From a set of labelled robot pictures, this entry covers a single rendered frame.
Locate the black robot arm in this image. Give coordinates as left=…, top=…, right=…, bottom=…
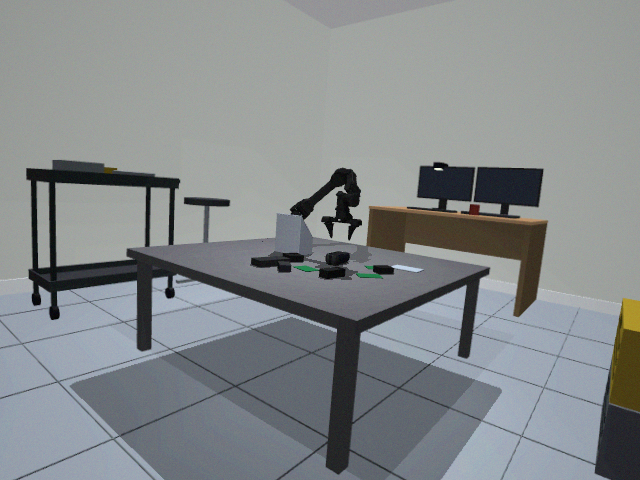
left=290, top=168, right=361, bottom=220

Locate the dark grey switch controller unit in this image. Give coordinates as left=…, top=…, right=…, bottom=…
left=325, top=251, right=350, bottom=266

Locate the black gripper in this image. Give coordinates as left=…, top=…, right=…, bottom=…
left=321, top=206, right=362, bottom=240

